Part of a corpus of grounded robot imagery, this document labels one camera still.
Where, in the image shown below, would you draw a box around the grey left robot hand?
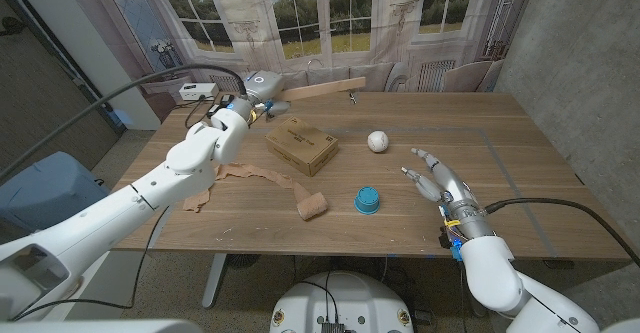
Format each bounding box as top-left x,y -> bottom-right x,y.
243,70 -> 292,118

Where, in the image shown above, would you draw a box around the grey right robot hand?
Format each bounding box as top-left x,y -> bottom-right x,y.
400,147 -> 482,213

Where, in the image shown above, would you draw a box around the wooden strip with metal brackets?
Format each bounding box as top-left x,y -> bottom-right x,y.
273,76 -> 367,105

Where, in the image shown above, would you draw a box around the tan elastic arm wrap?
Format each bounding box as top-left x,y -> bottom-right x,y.
182,162 -> 330,222

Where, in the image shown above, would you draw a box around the white power strip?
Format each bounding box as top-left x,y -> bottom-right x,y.
178,82 -> 220,102

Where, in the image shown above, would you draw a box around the brown cardboard box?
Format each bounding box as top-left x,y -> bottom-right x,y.
264,116 -> 340,178

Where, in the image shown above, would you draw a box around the small blue-lidded container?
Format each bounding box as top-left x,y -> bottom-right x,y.
354,186 -> 381,216

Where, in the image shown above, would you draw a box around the white baseball red stitching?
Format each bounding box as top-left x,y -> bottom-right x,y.
367,130 -> 390,154

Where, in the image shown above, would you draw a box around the printed window scene backdrop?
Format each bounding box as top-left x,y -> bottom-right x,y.
97,0 -> 539,93

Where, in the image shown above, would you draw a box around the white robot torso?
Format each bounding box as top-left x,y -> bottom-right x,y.
268,271 -> 415,333

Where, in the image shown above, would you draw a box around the grey metal table leg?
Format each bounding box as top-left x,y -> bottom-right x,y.
201,252 -> 229,309

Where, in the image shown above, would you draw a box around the white robot body edge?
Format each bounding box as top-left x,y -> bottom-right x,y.
0,319 -> 204,333

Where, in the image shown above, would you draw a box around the black power strip cords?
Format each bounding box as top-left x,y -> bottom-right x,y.
184,97 -> 211,130

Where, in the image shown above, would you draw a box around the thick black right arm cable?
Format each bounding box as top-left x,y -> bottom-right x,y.
484,197 -> 640,269

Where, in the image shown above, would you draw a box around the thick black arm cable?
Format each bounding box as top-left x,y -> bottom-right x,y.
484,197 -> 640,269
0,63 -> 249,179

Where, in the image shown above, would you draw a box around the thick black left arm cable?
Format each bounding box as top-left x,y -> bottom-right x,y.
0,63 -> 249,179

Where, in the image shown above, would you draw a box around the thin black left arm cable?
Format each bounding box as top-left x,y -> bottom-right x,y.
9,205 -> 171,322

